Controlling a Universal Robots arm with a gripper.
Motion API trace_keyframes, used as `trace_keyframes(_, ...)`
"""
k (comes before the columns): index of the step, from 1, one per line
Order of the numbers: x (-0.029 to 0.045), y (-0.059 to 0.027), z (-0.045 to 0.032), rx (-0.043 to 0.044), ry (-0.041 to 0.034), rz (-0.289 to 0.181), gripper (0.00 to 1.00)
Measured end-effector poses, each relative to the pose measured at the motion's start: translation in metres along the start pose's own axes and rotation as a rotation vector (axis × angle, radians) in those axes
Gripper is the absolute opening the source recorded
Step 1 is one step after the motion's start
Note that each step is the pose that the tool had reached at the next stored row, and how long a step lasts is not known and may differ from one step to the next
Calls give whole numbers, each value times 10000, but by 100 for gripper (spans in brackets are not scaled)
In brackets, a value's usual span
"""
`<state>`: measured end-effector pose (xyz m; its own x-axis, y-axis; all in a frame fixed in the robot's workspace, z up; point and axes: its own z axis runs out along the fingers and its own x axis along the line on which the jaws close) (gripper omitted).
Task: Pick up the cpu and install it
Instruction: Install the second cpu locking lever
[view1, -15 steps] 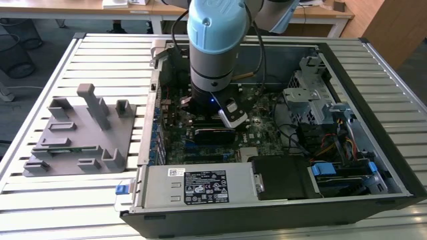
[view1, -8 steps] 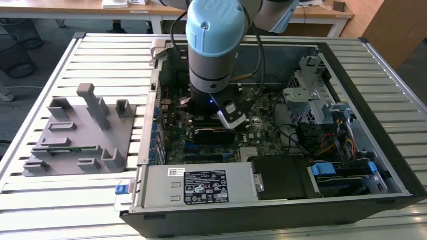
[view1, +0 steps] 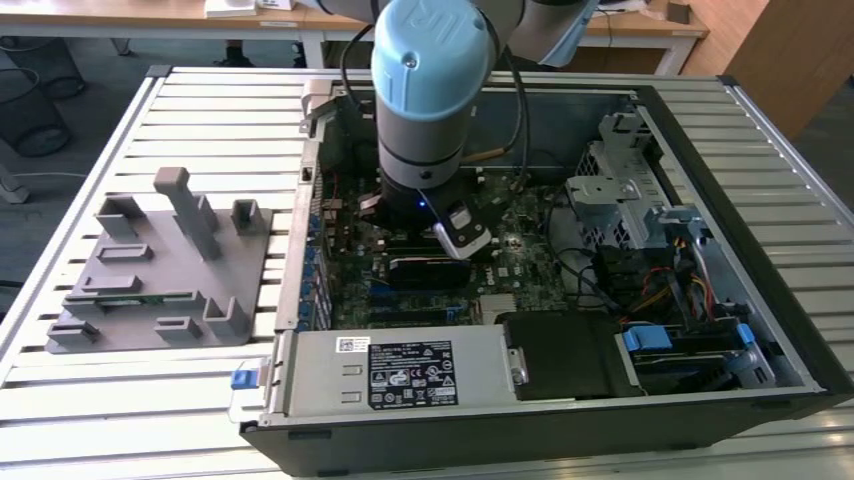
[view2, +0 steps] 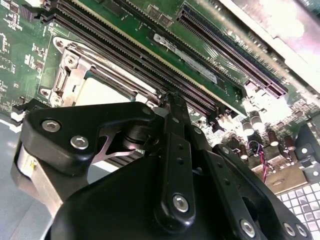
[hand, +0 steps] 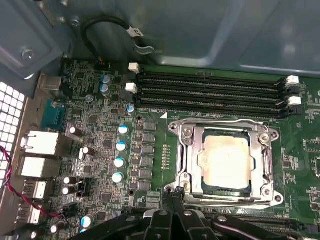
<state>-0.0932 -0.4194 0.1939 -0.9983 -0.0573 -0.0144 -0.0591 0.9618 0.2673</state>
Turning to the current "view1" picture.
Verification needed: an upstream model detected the black graphics card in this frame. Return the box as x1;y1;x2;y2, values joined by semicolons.
385;254;479;292

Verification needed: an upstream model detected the black expansion slot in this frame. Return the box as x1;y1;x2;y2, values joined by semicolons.
367;309;450;324

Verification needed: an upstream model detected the green motherboard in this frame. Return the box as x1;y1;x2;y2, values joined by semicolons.
318;167;576;332

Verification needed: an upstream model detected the silver chipset heatsink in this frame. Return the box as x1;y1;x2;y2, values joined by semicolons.
478;293;521;317

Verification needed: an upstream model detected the silver metal drive cage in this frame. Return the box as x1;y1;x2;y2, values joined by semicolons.
564;110;710;252

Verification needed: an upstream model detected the silver power supply unit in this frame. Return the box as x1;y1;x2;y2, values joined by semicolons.
257;324;521;419

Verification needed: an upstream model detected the grey parts rack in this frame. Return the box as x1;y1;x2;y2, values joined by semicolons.
43;166;277;357

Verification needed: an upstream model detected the green RAM stick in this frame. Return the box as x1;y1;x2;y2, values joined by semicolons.
96;295;170;307

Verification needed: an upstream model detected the hard disk in blue carrier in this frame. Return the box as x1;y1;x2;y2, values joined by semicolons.
617;322;744;394

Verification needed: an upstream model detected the black PC case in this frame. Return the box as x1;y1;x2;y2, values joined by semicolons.
226;74;854;479

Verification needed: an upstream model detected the white cardboard box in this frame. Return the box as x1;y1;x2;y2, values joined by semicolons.
203;0;261;20

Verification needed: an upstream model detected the wooden desk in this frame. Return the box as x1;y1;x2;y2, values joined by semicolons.
0;0;315;69
299;0;712;76

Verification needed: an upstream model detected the black mesh waste bin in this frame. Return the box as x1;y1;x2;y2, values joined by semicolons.
12;37;88;100
0;67;74;159

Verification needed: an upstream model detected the white stand foot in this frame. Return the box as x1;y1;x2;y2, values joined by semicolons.
0;162;34;205

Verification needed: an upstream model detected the wooden cabinet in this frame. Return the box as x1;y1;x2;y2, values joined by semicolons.
680;0;854;144

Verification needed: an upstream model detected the copper cable conduit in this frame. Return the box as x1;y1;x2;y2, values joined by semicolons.
462;146;514;164

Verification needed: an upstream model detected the black internal cable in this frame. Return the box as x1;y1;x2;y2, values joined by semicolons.
541;187;584;281

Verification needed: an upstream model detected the black cable bundle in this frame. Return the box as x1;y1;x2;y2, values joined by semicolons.
580;244;693;324

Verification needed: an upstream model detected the orange wire bundle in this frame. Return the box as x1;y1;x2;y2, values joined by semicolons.
626;267;677;321

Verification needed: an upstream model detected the yellow wire bundle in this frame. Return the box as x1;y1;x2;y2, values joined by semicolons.
686;277;714;321

